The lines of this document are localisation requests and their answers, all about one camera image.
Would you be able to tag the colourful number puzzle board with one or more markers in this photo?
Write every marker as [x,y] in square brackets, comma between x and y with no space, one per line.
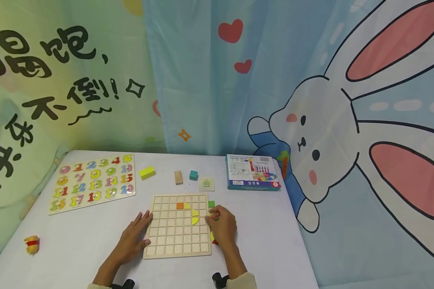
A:
[92,183]

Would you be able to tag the person's left fingers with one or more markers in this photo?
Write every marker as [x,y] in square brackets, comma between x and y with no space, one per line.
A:
[144,220]

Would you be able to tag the person's right forearm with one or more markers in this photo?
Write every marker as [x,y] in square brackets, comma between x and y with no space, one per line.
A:
[238,269]

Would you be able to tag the person's left thumb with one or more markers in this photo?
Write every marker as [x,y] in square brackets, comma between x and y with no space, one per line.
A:
[145,242]

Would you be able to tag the person's left forearm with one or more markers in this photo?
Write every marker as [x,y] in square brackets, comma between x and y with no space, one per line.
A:
[110,271]

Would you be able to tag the person's left hand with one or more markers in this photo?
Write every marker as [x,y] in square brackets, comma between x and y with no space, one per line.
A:
[133,241]

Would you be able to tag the tan wooden block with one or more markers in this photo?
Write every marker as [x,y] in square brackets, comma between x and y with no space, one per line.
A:
[178,178]

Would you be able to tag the orange square tile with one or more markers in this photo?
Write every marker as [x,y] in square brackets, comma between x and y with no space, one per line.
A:
[180,206]

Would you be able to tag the teal cube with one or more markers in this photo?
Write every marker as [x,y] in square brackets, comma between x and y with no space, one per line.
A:
[193,175]

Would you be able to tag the blue toy box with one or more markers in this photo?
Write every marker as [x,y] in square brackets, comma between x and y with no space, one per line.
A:
[252,172]

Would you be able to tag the person's right hand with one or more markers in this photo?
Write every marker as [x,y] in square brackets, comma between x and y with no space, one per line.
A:
[224,228]

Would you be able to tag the yellow rectangular block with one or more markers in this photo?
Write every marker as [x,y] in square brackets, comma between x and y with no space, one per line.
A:
[147,173]

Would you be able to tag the green square tile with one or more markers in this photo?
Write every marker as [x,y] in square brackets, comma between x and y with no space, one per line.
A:
[211,204]

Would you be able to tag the yellow quarter-circle tile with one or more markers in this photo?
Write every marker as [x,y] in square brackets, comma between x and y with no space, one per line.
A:
[186,206]
[194,220]
[194,213]

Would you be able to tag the small green pattern card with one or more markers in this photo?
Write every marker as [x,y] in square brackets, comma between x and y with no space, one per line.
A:
[206,184]

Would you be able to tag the person's right fingers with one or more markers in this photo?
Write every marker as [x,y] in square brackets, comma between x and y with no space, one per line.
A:
[213,213]

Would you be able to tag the wooden grid board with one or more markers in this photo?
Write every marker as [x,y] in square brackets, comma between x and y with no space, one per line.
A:
[177,237]

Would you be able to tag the yellow and red toy figure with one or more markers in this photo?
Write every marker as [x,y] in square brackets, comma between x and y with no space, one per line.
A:
[32,245]

